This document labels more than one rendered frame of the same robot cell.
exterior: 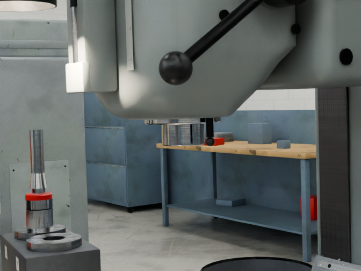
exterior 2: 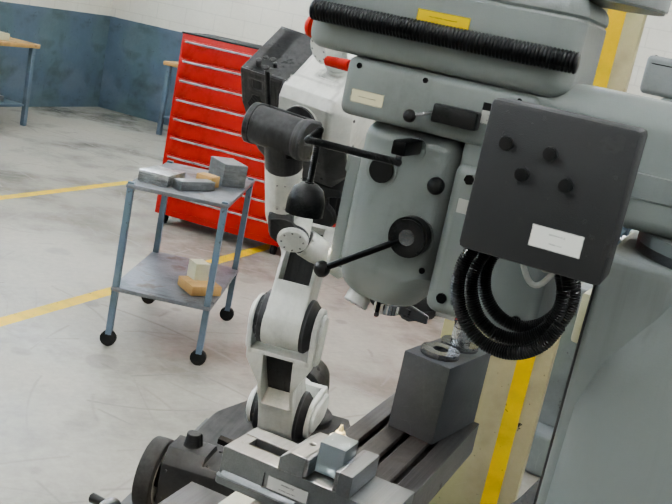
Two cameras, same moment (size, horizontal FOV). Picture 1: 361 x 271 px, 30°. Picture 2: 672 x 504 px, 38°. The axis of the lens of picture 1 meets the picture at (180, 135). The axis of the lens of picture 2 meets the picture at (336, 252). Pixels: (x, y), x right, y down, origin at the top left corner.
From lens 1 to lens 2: 148 cm
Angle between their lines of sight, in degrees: 56
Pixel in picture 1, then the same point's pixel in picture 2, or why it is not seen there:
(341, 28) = (443, 280)
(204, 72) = (361, 276)
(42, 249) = (422, 351)
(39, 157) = not seen: hidden behind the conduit
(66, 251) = (432, 359)
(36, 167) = not seen: hidden behind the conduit
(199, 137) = (384, 310)
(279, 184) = not seen: outside the picture
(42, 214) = (458, 332)
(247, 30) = (387, 262)
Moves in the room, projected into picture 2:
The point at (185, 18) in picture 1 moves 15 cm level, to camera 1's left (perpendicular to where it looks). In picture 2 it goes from (352, 245) to (311, 221)
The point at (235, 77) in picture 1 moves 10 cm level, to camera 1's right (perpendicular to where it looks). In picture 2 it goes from (382, 285) to (414, 304)
